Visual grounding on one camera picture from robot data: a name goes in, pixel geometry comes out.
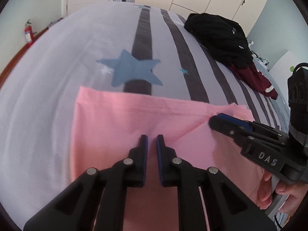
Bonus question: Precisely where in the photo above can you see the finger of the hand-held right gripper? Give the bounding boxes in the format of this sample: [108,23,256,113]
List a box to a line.
[217,113,282,139]
[209,115,256,148]

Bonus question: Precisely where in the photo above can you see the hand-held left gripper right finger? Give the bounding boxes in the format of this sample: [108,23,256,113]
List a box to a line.
[156,134,277,231]

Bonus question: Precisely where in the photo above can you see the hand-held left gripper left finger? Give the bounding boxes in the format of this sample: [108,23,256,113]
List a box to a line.
[23,134,148,231]

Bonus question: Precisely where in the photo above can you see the pink printed T-shirt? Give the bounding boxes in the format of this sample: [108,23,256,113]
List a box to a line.
[69,87,275,231]

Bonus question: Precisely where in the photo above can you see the person's right hand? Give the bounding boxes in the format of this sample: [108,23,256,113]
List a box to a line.
[256,172,307,216]

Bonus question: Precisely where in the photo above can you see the maroon garment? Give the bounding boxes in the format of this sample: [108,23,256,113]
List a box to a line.
[227,61,278,100]

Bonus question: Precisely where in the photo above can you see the white bedside table with items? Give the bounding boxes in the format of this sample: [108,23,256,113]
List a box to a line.
[253,53,270,66]

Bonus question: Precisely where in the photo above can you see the white headboard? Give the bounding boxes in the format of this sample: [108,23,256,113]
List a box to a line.
[268,50,299,94]

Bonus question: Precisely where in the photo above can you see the black jacket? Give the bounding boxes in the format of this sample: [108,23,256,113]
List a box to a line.
[184,13,253,69]

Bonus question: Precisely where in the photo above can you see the striped star bed sheet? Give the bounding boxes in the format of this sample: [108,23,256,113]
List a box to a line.
[0,1,293,231]

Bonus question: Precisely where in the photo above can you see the red fire extinguisher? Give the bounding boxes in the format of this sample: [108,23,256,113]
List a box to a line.
[23,19,34,47]

